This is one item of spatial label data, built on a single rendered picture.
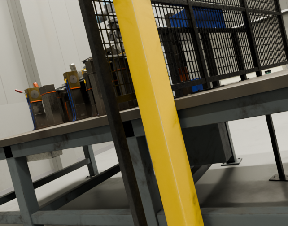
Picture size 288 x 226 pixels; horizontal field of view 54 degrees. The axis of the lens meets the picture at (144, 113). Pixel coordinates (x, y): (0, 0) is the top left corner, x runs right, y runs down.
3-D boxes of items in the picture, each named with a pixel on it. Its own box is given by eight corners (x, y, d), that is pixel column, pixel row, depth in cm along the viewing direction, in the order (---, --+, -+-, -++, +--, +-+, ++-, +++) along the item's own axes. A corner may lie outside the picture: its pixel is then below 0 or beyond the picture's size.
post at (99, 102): (98, 116, 148) (84, 62, 147) (105, 115, 151) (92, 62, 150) (103, 115, 144) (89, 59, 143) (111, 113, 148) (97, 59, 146)
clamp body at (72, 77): (70, 122, 200) (58, 74, 198) (85, 119, 208) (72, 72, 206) (75, 121, 195) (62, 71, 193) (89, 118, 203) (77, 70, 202)
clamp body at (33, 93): (31, 131, 246) (20, 90, 244) (45, 128, 255) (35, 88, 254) (35, 130, 240) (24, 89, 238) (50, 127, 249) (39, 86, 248)
